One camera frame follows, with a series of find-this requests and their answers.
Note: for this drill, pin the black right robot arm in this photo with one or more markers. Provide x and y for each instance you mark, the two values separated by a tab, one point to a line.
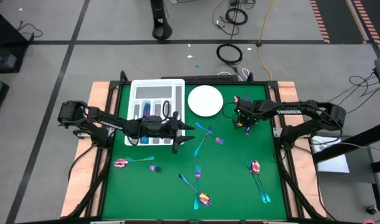
302	109

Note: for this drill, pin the iridescent rainbow fork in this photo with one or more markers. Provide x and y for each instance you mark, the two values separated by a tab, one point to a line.
261	194
220	141
155	169
197	171
248	130
200	146

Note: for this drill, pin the black side stand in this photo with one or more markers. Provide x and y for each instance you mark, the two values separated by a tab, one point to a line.
364	138

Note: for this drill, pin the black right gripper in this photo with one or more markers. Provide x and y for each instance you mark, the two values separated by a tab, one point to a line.
247	112

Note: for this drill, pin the green table mat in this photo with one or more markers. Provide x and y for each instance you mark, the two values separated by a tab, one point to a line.
227	186

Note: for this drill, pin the iridescent rainbow knife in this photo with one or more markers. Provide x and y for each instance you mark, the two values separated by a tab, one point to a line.
148	112
144	140
246	96

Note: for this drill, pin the pink round object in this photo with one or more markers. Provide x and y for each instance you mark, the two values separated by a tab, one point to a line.
369	221

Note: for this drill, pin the black cabinet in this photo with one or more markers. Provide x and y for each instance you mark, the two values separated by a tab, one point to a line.
6	40

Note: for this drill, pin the black floor stand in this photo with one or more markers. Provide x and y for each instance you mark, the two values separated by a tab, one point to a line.
161	31

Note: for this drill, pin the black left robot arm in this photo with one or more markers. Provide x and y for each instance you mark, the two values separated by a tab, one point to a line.
93	116

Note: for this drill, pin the black aluminium table frame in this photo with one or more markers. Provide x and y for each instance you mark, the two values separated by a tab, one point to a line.
258	83

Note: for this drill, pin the white round plate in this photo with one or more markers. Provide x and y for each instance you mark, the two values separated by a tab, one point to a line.
205	101

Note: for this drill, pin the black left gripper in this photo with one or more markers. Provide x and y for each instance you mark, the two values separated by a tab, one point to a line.
155	127

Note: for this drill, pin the black caster wheel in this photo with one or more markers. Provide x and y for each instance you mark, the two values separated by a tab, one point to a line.
372	210

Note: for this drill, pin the iridescent rainbow spoon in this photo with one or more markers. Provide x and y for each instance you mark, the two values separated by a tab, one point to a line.
205	199
255	167
236	99
121	163

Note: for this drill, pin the silver metal bracket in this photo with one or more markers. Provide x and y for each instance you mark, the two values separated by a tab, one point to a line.
107	222
280	222

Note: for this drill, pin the white plastic cutlery tray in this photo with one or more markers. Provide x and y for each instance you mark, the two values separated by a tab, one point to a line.
155	91

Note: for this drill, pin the black flat bar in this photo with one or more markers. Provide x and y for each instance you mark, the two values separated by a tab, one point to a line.
199	78

